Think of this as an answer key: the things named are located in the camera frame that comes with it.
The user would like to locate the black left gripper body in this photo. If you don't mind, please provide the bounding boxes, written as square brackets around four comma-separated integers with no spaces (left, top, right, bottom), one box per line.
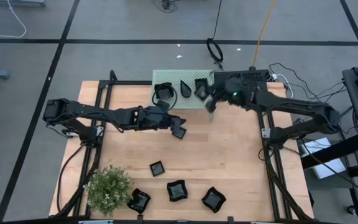
[144,100,172,131]

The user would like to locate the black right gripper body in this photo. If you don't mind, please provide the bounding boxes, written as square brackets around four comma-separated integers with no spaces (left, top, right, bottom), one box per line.
[213,77,254,109]

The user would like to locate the black footed square plate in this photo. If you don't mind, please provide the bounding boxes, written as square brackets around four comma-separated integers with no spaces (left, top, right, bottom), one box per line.
[170,124,188,140]
[194,85,211,101]

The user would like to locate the black teardrop-shaped plate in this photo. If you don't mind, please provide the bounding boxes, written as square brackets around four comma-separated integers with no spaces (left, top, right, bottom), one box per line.
[180,79,193,99]

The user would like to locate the black deep square bowl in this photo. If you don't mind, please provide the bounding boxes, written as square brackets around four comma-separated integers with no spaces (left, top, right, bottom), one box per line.
[153,82,175,101]

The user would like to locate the small black square plate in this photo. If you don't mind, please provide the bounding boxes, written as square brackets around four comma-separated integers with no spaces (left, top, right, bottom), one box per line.
[195,78,209,91]
[149,160,166,178]

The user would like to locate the black perforated computer case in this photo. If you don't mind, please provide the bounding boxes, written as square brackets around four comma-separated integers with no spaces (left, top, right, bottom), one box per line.
[213,68,270,91]

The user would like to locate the light wooden table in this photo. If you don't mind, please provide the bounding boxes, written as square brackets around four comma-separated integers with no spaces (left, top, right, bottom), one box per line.
[151,68,215,110]

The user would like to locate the black wavy-edged square plate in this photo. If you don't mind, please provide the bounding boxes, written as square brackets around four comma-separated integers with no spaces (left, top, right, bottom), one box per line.
[166,179,189,203]
[201,186,227,214]
[126,187,152,215]

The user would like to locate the green potted plant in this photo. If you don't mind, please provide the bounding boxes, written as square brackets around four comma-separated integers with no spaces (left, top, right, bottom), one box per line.
[83,164,134,218]

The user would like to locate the black desk base beam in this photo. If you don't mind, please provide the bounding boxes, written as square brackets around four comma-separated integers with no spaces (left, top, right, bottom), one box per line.
[300,133,358,170]

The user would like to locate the white box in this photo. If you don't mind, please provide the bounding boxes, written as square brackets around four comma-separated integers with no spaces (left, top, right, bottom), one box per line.
[297,136,348,180]

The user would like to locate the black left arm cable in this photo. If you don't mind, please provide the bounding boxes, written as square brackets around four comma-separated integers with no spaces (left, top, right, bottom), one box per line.
[151,82,179,112]

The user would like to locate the black metal rig frame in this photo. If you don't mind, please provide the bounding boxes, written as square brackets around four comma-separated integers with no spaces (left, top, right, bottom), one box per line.
[48,69,316,224]

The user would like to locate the white power cable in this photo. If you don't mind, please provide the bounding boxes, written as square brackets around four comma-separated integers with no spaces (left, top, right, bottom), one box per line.
[271,73,294,98]

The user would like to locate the yellow hanging cable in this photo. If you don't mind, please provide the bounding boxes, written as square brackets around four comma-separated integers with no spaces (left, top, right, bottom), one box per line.
[252,0,277,70]

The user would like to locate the black power cables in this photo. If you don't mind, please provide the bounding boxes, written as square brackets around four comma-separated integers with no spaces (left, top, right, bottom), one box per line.
[268,62,354,103]

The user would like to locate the black hanging cable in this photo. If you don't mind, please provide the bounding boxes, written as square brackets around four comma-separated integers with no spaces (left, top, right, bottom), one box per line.
[206,0,225,72]

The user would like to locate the black cable bundle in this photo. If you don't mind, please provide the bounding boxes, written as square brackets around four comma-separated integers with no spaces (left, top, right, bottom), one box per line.
[150,0,180,13]

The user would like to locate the black table cable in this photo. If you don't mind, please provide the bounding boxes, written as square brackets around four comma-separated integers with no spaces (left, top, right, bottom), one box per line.
[56,144,85,215]

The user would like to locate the white floor cable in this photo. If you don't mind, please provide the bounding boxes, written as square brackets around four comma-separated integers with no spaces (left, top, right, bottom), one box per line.
[0,0,27,39]

